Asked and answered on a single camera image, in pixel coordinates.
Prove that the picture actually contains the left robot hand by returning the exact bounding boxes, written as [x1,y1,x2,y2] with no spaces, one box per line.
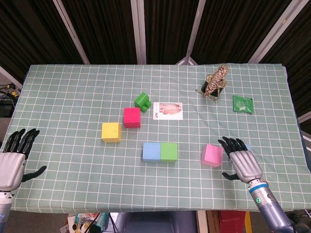
[0,128,47,192]

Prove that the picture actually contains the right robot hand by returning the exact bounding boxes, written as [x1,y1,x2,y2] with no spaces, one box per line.
[218,136,263,184]

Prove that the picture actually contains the pink cube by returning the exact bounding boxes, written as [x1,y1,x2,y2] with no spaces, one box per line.
[201,144,224,168]

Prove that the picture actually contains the green cube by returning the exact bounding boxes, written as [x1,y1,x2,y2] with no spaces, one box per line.
[160,142,179,163]

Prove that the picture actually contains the blue cube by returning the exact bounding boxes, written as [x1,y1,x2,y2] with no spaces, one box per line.
[227,143,252,164]
[142,142,161,163]

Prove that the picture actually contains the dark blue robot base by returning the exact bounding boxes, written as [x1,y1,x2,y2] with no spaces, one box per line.
[114,211,197,233]

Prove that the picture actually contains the yellow panel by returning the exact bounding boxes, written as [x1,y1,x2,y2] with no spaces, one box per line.
[244,211,252,233]

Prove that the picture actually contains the red box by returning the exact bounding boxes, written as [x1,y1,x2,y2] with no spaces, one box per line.
[218,210,246,233]

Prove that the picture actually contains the black electronics box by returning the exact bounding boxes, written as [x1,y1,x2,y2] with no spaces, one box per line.
[0,103,13,117]

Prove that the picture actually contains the green foil packet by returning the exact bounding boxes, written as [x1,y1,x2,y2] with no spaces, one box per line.
[232,95,255,114]

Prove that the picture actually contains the white table leg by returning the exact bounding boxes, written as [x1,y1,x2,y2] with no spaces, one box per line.
[196,210,207,233]

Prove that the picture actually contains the dark green gift box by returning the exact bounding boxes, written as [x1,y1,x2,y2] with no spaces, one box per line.
[201,79,226,99]

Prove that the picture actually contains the white picture card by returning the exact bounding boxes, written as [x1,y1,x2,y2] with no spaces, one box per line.
[153,102,183,121]

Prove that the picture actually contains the green checkered tablecloth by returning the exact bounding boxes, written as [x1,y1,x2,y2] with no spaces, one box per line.
[0,63,311,215]

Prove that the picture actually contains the teal snack packet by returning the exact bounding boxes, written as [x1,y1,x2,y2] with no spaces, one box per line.
[74,213,109,229]

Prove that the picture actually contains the yellow cube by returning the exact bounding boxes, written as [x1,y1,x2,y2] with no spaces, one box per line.
[101,122,122,143]

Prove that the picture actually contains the red cube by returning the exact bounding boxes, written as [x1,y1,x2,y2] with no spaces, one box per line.
[123,107,142,129]

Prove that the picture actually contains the green plastic toy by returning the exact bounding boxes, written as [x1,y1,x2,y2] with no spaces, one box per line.
[134,92,152,112]

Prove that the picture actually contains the dark brown curtain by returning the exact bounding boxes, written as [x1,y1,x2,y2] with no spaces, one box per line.
[0,0,311,117]

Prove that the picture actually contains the yellow black cable bundle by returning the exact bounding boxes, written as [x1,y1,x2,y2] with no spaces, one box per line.
[0,82,21,98]

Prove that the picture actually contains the braided beige rope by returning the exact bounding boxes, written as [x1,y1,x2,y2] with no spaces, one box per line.
[195,64,229,101]

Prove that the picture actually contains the grey post foot bracket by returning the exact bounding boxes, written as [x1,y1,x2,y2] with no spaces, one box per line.
[174,56,199,66]

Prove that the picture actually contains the white double frame post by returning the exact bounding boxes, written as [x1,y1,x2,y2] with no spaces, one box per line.
[130,0,147,65]

